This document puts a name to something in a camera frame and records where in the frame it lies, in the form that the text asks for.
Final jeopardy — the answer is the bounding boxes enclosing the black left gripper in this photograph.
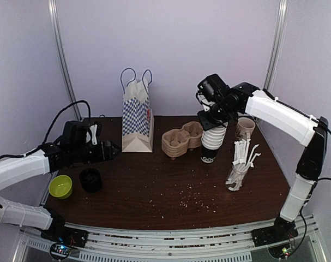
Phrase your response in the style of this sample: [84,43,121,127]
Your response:
[70,139,122,163]

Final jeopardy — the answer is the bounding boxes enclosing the stack of black cup lids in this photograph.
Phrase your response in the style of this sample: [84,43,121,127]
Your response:
[79,168,102,193]

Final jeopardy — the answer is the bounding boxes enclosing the stack of paper cups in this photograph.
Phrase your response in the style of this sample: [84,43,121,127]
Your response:
[201,125,227,164]

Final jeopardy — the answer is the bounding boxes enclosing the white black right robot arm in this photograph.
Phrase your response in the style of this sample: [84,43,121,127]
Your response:
[196,74,328,241]

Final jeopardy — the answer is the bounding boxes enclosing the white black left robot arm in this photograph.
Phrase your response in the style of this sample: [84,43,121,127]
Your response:
[0,121,121,242]

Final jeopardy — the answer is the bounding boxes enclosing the beige ceramic mug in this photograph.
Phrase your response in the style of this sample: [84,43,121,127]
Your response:
[236,117,256,140]

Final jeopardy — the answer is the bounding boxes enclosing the blue checkered paper bag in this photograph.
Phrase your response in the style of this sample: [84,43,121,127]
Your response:
[120,68,154,153]

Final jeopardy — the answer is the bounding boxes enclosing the glass of wrapped straws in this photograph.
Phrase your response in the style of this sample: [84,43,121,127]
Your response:
[225,139,261,192]

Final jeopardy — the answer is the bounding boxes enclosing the green bowl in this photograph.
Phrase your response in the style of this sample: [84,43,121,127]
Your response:
[49,175,73,199]

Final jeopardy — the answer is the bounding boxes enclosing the brown pulp cup carrier stack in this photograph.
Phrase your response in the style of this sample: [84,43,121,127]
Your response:
[161,121,203,159]

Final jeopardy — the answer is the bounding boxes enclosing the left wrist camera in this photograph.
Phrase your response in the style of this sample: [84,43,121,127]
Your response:
[60,121,102,147]

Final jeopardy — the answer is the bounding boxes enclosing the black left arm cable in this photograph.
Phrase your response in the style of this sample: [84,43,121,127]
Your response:
[42,100,92,145]

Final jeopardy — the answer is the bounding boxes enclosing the right aluminium frame post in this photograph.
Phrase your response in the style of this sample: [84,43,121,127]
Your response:
[263,0,289,91]

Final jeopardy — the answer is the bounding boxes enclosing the aluminium frame post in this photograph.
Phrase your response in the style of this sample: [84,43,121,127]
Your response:
[263,0,289,91]
[47,0,83,122]

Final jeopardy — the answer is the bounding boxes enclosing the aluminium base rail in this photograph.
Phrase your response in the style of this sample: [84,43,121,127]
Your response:
[17,214,318,262]

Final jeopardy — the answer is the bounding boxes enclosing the left aluminium frame post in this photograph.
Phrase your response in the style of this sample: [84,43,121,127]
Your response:
[47,0,83,122]

